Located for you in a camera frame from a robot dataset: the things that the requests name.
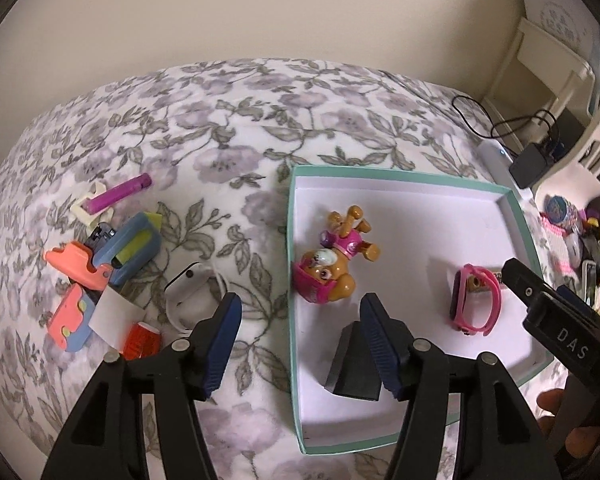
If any white shelf unit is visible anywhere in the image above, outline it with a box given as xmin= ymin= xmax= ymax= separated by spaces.
xmin=483 ymin=0 xmax=600 ymax=128

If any floral grey white blanket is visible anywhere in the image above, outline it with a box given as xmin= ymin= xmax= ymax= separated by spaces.
xmin=0 ymin=58 xmax=490 ymax=479

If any white power strip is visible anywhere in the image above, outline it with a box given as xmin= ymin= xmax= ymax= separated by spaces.
xmin=477 ymin=140 xmax=533 ymax=202

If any person's right hand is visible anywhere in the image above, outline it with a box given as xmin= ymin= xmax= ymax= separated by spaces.
xmin=536 ymin=386 xmax=600 ymax=460

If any gold black patterned bar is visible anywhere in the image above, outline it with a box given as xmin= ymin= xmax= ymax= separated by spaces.
xmin=467 ymin=269 xmax=506 ymax=292

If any black toy car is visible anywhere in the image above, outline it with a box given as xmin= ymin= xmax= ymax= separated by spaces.
xmin=84 ymin=222 xmax=116 ymax=255

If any red white glue bottle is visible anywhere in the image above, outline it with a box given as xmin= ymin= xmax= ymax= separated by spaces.
xmin=122 ymin=322 xmax=162 ymax=361

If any blue orange toy knife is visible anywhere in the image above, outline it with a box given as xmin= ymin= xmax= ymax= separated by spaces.
xmin=44 ymin=212 xmax=161 ymax=292

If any black power adapter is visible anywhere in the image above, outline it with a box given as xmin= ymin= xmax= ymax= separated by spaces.
xmin=508 ymin=143 xmax=555 ymax=188

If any black rectangular charger block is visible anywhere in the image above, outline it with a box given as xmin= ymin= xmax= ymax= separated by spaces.
xmin=325 ymin=321 xmax=381 ymax=402

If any white cube charger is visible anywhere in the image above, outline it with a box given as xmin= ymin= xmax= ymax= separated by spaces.
xmin=88 ymin=286 xmax=145 ymax=351

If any white kids smartwatch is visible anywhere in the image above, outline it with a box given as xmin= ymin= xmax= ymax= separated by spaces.
xmin=163 ymin=261 xmax=230 ymax=334

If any teal white box tray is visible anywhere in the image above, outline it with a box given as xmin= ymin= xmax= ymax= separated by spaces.
xmin=287 ymin=166 xmax=552 ymax=455

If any cream hair claw clip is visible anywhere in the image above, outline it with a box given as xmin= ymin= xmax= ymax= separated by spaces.
xmin=68 ymin=180 xmax=117 ymax=233

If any pink white knitted mat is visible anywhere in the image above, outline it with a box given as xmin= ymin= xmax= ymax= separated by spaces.
xmin=540 ymin=214 xmax=583 ymax=282

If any pink blue toy box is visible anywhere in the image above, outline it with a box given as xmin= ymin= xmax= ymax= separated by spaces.
xmin=47 ymin=284 xmax=95 ymax=353

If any smartphone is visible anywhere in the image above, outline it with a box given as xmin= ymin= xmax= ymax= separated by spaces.
xmin=581 ymin=260 xmax=598 ymax=299

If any purple lighter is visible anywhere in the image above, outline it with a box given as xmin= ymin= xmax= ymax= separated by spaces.
xmin=82 ymin=174 xmax=152 ymax=214

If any orange puppy toy figure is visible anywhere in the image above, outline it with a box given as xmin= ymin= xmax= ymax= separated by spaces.
xmin=291 ymin=205 xmax=380 ymax=304

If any pink kids smartwatch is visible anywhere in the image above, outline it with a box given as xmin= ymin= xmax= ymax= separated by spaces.
xmin=450 ymin=263 xmax=503 ymax=337

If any black cable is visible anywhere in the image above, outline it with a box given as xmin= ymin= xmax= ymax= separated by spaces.
xmin=450 ymin=93 xmax=562 ymax=154

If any white cutout basket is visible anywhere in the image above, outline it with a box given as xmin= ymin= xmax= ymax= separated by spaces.
xmin=533 ymin=110 xmax=600 ymax=209

